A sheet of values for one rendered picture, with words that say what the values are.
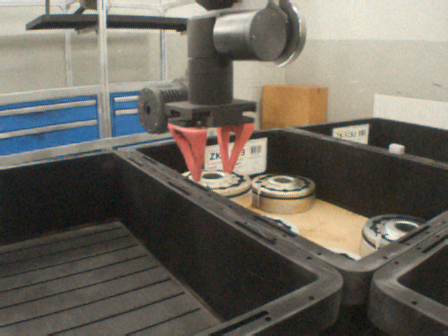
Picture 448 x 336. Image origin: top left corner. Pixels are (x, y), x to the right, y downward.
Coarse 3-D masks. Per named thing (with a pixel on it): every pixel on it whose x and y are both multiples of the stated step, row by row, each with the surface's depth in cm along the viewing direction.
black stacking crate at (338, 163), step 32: (160, 160) 54; (288, 160) 66; (320, 160) 59; (352, 160) 54; (384, 160) 49; (320, 192) 61; (352, 192) 55; (384, 192) 50; (416, 192) 46; (352, 320) 23
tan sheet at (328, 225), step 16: (256, 208) 57; (320, 208) 57; (336, 208) 57; (304, 224) 51; (320, 224) 51; (336, 224) 51; (352, 224) 51; (320, 240) 47; (336, 240) 46; (352, 240) 46
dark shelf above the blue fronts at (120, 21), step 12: (36, 24) 190; (48, 24) 221; (60, 24) 226; (72, 24) 232; (84, 24) 218; (96, 24) 205; (108, 24) 249; (120, 24) 255; (132, 24) 261; (144, 24) 268; (156, 24) 274; (168, 24) 274; (180, 24) 279
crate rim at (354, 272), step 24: (168, 144) 55; (336, 144) 56; (168, 168) 42; (432, 168) 43; (240, 216) 29; (288, 240) 25; (408, 240) 25; (336, 264) 22; (360, 264) 22; (384, 264) 22; (360, 288) 21
